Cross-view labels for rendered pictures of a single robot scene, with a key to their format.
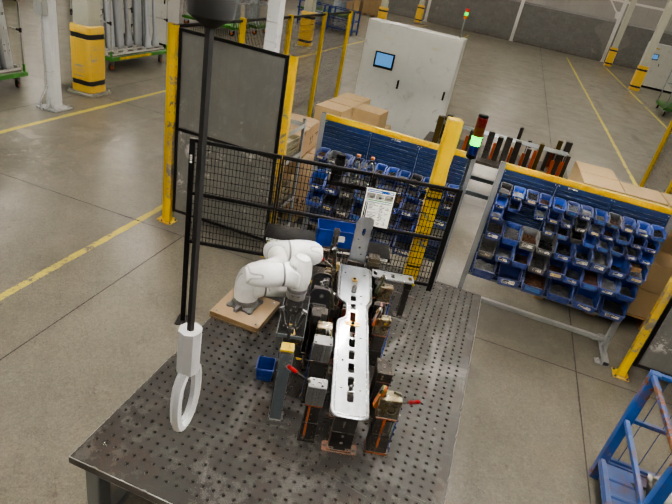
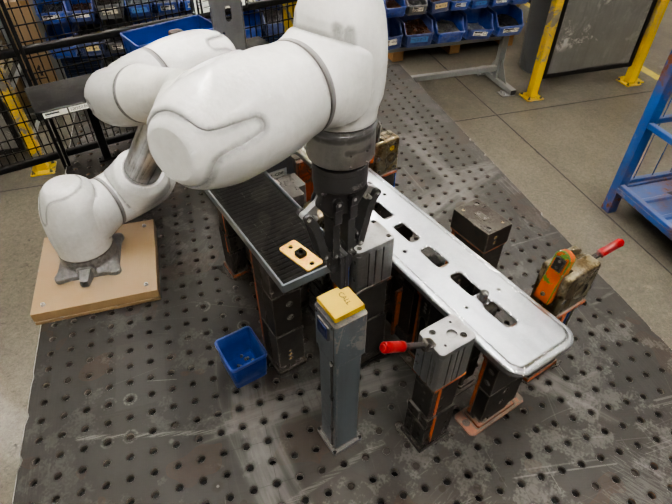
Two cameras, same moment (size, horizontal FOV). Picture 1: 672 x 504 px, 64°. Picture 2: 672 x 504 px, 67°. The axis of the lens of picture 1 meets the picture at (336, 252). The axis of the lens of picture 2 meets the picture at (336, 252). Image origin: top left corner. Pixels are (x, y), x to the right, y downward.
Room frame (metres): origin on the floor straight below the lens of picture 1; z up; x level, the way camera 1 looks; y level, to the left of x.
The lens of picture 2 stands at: (1.49, 0.42, 1.80)
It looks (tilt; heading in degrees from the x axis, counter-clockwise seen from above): 43 degrees down; 330
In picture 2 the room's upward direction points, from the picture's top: straight up
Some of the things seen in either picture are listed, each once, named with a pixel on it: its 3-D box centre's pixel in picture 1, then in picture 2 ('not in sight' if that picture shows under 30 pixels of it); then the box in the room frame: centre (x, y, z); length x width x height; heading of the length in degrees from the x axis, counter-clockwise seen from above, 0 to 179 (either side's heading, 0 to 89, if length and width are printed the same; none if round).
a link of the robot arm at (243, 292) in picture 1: (249, 282); (76, 213); (2.83, 0.50, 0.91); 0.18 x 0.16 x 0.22; 111
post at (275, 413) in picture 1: (281, 384); (339, 380); (1.99, 0.13, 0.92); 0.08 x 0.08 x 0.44; 3
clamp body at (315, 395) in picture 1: (311, 410); (434, 388); (1.90, -0.04, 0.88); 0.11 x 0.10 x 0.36; 93
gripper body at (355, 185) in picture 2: (294, 305); (340, 184); (1.98, 0.13, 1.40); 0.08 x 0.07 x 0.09; 93
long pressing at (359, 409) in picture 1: (353, 326); (350, 181); (2.47, -0.19, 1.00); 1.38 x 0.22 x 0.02; 3
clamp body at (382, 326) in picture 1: (377, 340); (379, 185); (2.56, -0.35, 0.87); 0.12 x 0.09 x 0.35; 93
